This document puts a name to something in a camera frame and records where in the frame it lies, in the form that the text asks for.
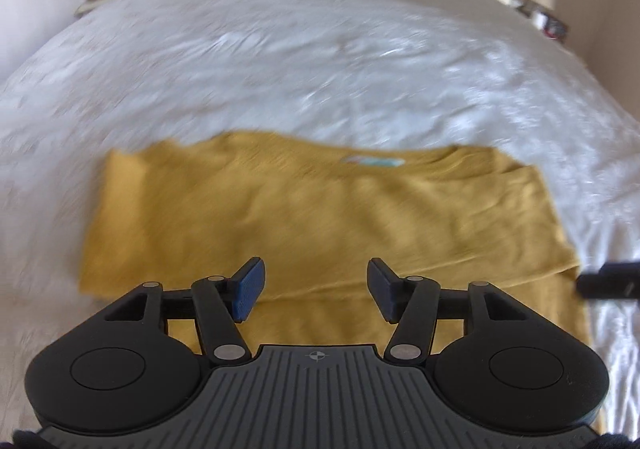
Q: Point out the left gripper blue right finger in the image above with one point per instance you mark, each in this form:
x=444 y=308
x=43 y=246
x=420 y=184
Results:
x=410 y=304

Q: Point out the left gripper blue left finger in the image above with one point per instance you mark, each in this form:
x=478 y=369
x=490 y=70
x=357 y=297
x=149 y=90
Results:
x=220 y=304

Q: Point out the yellow knit sweater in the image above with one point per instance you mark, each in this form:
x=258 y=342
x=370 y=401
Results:
x=511 y=338

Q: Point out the white embroidered bedspread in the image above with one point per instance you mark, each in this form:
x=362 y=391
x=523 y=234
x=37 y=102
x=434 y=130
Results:
x=368 y=75

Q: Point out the left white nightstand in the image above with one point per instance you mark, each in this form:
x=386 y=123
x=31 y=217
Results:
x=87 y=7

